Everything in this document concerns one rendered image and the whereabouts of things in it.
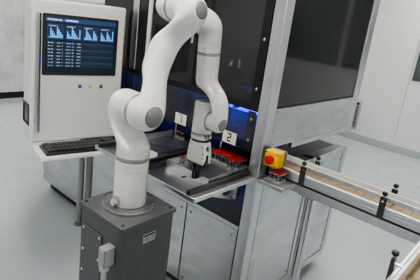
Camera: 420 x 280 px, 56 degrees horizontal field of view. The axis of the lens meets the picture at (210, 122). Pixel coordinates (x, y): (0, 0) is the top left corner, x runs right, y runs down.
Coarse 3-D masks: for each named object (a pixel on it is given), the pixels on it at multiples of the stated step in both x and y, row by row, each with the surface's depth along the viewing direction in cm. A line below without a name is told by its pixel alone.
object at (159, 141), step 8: (152, 136) 218; (160, 136) 223; (168, 136) 226; (152, 144) 209; (160, 144) 210; (168, 144) 212; (176, 144) 214; (184, 144) 215; (152, 152) 190; (160, 152) 189; (168, 152) 193
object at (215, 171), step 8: (168, 160) 181; (176, 160) 187; (184, 160) 191; (176, 168) 178; (184, 168) 175; (208, 168) 186; (216, 168) 188; (224, 168) 189; (240, 168) 183; (248, 168) 187; (200, 176) 169; (208, 176) 177; (216, 176) 170; (224, 176) 174
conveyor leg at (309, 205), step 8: (304, 200) 185; (312, 200) 179; (304, 208) 185; (312, 208) 184; (304, 216) 185; (304, 224) 186; (304, 232) 186; (296, 240) 190; (304, 240) 188; (296, 248) 190; (304, 248) 189; (296, 256) 190; (296, 264) 191; (296, 272) 192
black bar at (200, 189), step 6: (234, 174) 178; (240, 174) 179; (246, 174) 183; (222, 180) 170; (228, 180) 173; (198, 186) 161; (204, 186) 162; (210, 186) 165; (216, 186) 168; (186, 192) 157; (192, 192) 157; (198, 192) 160
